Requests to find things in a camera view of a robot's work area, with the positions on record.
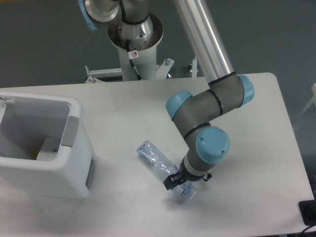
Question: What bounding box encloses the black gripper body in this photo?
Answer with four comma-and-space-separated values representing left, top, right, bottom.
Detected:
180, 173, 207, 182

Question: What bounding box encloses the crushed clear plastic bottle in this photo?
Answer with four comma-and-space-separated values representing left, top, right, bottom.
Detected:
136, 140, 197, 201

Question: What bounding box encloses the white plastic wrapper bag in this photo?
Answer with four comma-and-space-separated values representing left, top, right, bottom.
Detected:
36, 137, 61, 161

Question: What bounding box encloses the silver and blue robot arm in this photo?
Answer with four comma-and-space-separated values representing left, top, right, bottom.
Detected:
79, 0, 254, 190

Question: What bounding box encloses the white trash can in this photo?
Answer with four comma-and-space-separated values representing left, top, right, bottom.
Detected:
0, 90, 96, 198

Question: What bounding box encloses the black device at table edge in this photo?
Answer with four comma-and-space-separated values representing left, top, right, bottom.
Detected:
298, 199, 316, 226

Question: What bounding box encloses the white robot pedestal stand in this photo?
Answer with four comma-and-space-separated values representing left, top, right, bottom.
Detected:
85, 13, 175, 83

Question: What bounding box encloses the black cable on pedestal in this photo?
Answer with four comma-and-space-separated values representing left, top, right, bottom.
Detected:
125, 39, 144, 81

